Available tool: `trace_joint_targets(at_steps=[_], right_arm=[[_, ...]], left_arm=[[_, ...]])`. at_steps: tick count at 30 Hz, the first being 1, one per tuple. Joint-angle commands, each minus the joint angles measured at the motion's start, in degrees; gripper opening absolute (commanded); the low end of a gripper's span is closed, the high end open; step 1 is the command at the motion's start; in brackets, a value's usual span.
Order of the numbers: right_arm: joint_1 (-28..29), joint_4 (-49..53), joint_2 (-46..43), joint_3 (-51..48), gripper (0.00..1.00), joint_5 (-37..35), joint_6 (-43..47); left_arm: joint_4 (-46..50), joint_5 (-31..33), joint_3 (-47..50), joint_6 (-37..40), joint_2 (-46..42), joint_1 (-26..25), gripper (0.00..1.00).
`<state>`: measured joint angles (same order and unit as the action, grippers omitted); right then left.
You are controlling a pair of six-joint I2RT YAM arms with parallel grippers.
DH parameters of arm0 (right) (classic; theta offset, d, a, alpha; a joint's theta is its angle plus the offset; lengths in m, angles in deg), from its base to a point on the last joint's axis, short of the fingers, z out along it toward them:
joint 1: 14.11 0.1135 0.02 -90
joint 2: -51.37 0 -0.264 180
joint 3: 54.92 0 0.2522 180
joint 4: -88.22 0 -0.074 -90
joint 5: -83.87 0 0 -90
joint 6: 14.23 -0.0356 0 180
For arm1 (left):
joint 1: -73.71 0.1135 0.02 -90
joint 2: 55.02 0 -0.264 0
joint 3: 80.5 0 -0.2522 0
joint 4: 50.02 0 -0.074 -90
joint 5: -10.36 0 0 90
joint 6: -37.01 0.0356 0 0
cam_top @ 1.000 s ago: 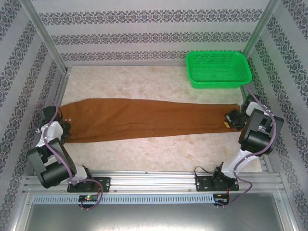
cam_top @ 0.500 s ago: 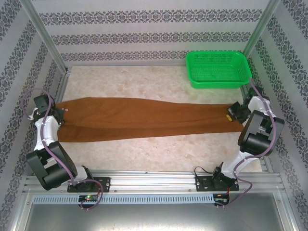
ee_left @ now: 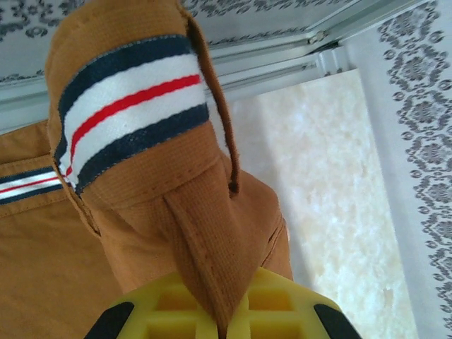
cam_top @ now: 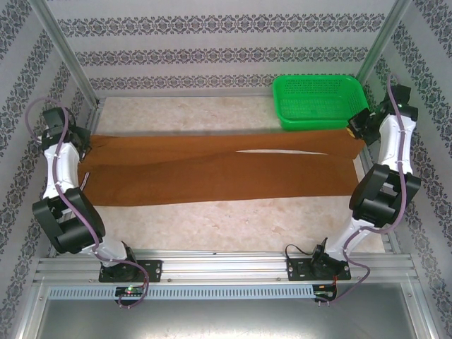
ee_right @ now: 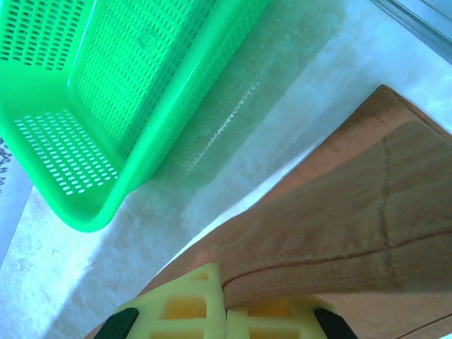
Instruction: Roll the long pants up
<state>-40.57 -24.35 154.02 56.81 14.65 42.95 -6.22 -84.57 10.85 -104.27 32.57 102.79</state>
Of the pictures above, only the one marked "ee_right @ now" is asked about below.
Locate right aluminium side rail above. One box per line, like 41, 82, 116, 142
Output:
369, 0, 452, 61

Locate green plastic mesh basket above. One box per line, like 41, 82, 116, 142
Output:
0, 0, 273, 234

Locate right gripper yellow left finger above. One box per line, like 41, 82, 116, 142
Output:
93, 263, 227, 339

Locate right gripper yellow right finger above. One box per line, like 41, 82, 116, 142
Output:
225, 295, 358, 339

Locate brown long pants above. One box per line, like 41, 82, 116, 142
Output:
86, 83, 452, 339

